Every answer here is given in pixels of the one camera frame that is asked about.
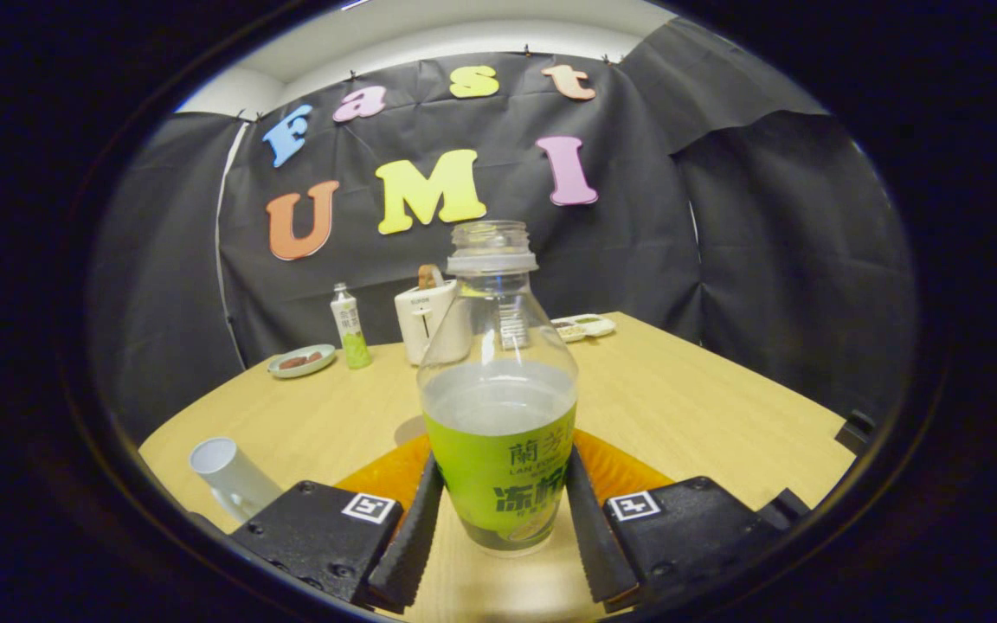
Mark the wooden table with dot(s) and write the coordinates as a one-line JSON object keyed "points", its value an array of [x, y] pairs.
{"points": [[680, 407]]}

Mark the slim white green bottle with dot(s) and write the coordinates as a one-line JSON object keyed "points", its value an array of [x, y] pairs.
{"points": [[350, 333]]}

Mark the white divided dish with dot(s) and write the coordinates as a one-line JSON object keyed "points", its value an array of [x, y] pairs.
{"points": [[589, 327]]}

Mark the bread slice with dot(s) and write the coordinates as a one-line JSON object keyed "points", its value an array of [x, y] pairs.
{"points": [[429, 277]]}

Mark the green label juice bottle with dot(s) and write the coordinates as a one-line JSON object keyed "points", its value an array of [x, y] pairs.
{"points": [[498, 484]]}

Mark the cream toaster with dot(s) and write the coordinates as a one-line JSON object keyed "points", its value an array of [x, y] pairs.
{"points": [[421, 320]]}

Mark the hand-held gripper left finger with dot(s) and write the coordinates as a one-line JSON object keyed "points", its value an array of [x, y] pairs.
{"points": [[408, 545]]}

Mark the pale green plate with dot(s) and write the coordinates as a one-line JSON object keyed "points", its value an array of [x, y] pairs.
{"points": [[301, 375]]}

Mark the white cup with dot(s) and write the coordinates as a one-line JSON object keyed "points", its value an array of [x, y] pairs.
{"points": [[234, 484]]}

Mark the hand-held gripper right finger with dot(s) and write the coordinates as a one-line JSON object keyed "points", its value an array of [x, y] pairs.
{"points": [[589, 545]]}

